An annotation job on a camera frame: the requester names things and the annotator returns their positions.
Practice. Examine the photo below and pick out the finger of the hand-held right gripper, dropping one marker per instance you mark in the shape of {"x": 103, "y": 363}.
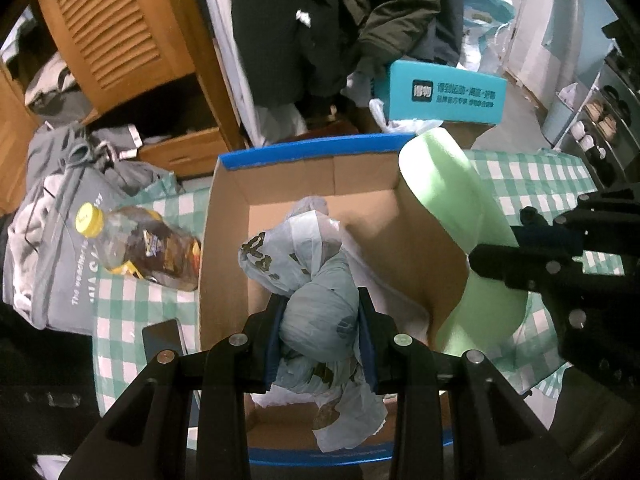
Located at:
{"x": 505, "y": 265}
{"x": 537, "y": 225}

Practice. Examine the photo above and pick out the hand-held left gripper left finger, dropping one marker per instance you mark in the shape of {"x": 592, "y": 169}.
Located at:
{"x": 274, "y": 340}

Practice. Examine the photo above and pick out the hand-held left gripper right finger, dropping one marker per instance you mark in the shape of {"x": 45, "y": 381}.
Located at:
{"x": 367, "y": 340}

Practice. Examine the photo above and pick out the pale printed plastic bag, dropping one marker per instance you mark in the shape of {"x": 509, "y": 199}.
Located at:
{"x": 320, "y": 310}

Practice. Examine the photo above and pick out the light green sock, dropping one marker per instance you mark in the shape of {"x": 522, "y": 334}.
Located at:
{"x": 450, "y": 185}

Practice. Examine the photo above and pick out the blue-rimmed cardboard box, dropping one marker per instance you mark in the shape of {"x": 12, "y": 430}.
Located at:
{"x": 375, "y": 210}

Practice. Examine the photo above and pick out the pale blue trash bin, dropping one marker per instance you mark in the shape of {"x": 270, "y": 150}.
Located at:
{"x": 557, "y": 120}

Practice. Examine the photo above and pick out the metal shoe rack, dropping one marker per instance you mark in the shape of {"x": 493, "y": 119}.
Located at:
{"x": 622, "y": 160}

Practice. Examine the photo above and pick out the dark smartphone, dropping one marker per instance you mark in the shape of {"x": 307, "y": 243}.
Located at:
{"x": 162, "y": 335}

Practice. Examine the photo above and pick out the brown cardboard box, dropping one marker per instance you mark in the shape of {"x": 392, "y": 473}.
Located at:
{"x": 465, "y": 132}

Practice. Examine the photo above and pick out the group of assorted shoes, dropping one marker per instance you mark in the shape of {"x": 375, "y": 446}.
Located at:
{"x": 595, "y": 110}

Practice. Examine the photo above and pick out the teal shoe box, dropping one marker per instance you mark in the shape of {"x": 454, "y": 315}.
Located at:
{"x": 450, "y": 95}

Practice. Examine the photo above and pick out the yellow-capped oil bottle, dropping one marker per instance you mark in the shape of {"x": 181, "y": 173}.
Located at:
{"x": 145, "y": 250}

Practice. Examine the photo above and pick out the clear plastic bag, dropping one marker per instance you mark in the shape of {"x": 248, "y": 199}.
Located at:
{"x": 487, "y": 55}

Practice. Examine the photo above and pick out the white door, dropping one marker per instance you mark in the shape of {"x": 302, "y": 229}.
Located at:
{"x": 535, "y": 35}

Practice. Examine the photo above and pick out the blue and white plastic bag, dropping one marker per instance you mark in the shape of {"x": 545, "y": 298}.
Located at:
{"x": 480, "y": 25}

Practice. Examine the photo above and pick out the navy coat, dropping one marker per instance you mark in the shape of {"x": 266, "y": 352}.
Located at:
{"x": 447, "y": 35}

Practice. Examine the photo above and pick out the wooden wardrobe drawer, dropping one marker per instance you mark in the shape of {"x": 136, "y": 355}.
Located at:
{"x": 185, "y": 147}

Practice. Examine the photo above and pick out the grey hoodie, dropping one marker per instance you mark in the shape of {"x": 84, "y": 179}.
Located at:
{"x": 125, "y": 170}

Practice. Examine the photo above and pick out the grey printed tote bag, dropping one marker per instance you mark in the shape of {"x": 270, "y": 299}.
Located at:
{"x": 55, "y": 280}

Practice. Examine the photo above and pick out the olive green jacket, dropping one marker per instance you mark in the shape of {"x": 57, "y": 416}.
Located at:
{"x": 400, "y": 10}

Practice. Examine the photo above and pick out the wooden wardrobe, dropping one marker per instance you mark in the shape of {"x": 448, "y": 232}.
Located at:
{"x": 210, "y": 85}

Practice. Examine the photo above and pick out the long white shirt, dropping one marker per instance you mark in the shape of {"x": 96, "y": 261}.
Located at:
{"x": 235, "y": 60}

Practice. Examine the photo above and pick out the black coat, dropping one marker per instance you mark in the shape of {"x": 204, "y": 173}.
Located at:
{"x": 280, "y": 35}

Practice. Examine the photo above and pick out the louvred wooden wardrobe door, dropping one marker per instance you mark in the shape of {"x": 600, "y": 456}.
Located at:
{"x": 15, "y": 160}
{"x": 115, "y": 35}

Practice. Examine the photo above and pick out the grey folded clothes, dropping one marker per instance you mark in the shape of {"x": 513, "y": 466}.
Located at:
{"x": 55, "y": 95}

